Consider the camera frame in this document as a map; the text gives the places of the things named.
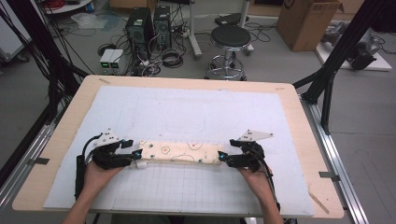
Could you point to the brown cardboard box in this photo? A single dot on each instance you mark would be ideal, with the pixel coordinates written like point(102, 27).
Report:
point(306, 25)

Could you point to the round white table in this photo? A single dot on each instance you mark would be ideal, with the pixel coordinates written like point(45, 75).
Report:
point(68, 5)

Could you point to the small black computer tower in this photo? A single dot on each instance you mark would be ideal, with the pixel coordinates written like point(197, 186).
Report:
point(162, 25)

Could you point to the aluminium table rail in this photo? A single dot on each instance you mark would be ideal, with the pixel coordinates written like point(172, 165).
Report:
point(28, 155)
point(336, 161)

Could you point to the thin wooden strip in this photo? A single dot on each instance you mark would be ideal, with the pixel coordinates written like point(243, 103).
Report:
point(319, 202)

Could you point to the white grid mat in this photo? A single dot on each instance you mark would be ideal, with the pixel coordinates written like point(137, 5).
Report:
point(186, 109)

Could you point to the cream cloth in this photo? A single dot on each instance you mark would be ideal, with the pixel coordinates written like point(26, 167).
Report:
point(180, 151)

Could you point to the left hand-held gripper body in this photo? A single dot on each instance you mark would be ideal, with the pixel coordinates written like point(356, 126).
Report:
point(109, 158)

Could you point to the clear plastic bag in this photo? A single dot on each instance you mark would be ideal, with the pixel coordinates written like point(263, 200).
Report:
point(90, 20)

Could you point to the white board with machine parts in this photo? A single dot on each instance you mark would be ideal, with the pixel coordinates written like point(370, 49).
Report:
point(358, 46)

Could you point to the white power supply unit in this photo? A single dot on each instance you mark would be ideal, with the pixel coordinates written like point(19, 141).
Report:
point(117, 60)
point(106, 60)

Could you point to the person's right hand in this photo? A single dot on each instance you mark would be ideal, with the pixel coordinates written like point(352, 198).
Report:
point(258, 183)

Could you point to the black metal frame post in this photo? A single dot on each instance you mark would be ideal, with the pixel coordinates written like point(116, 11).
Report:
point(339, 53)

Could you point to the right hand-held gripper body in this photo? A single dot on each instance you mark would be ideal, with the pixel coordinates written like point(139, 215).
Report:
point(249, 158)

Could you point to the large black computer tower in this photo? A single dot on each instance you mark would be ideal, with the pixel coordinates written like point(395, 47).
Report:
point(138, 31)

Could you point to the person's left hand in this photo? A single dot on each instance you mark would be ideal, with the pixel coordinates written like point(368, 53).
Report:
point(96, 179)

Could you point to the black round stool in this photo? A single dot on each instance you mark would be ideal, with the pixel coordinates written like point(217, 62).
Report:
point(230, 37)

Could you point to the white desk leg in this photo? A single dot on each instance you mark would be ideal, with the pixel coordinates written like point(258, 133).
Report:
point(193, 31)

